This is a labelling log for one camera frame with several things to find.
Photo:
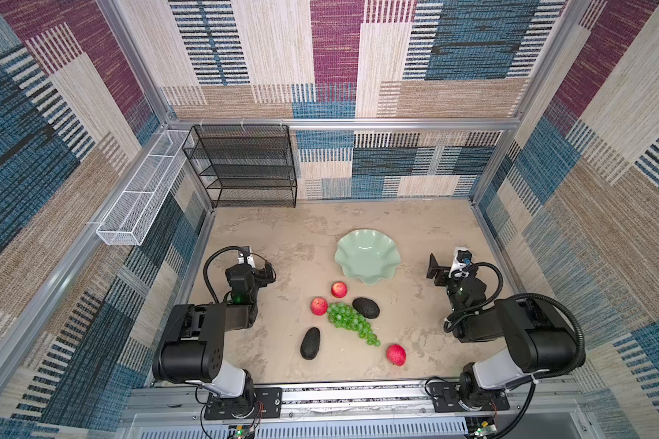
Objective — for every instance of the red fake peach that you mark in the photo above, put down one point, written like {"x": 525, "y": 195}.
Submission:
{"x": 339, "y": 290}
{"x": 319, "y": 306}
{"x": 396, "y": 355}

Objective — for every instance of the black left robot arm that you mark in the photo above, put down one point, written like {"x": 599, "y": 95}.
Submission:
{"x": 192, "y": 346}

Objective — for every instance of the white wire mesh basket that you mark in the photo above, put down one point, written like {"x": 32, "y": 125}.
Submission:
{"x": 136, "y": 208}

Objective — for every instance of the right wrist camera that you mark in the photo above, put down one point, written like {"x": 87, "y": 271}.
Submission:
{"x": 462, "y": 260}

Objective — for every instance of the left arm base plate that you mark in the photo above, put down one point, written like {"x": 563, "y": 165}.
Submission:
{"x": 263, "y": 402}

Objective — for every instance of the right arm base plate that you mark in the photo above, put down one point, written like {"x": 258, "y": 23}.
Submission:
{"x": 450, "y": 397}

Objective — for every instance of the green fake grape bunch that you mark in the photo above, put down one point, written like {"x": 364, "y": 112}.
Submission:
{"x": 344, "y": 317}

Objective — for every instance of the dark avocado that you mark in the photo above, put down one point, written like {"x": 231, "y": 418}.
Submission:
{"x": 310, "y": 345}
{"x": 366, "y": 307}

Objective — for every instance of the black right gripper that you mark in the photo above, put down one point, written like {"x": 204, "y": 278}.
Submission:
{"x": 442, "y": 272}

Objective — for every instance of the black wire mesh shelf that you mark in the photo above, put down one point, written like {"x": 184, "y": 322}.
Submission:
{"x": 244, "y": 165}

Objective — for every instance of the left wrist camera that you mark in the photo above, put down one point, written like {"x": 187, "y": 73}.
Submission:
{"x": 246, "y": 256}

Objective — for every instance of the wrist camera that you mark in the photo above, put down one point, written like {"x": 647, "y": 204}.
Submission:
{"x": 462, "y": 260}
{"x": 246, "y": 256}

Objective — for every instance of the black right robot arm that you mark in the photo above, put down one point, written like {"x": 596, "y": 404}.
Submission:
{"x": 542, "y": 337}

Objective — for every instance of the aluminium front rail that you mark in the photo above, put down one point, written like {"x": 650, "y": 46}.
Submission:
{"x": 374, "y": 409}

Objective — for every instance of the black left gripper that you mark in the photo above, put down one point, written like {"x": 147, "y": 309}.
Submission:
{"x": 260, "y": 279}

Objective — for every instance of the light green wavy fruit bowl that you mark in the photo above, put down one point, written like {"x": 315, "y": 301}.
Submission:
{"x": 367, "y": 255}

